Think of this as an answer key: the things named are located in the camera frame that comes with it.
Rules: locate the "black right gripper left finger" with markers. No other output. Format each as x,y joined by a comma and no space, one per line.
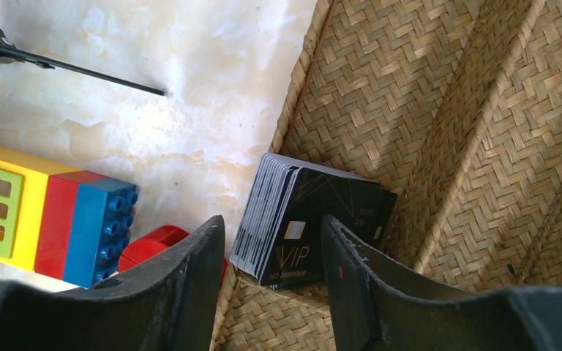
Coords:
167,302

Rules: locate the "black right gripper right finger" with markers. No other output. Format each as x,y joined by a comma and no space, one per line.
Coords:
377,303

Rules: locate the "stack of black cards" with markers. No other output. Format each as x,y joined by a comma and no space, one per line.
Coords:
269,195

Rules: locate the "red rounded toy block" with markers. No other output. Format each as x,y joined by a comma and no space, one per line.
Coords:
149,246

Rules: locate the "blue toy block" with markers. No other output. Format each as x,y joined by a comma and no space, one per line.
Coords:
100,230

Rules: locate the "yellow green window block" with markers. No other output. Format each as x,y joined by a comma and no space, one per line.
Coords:
23,184

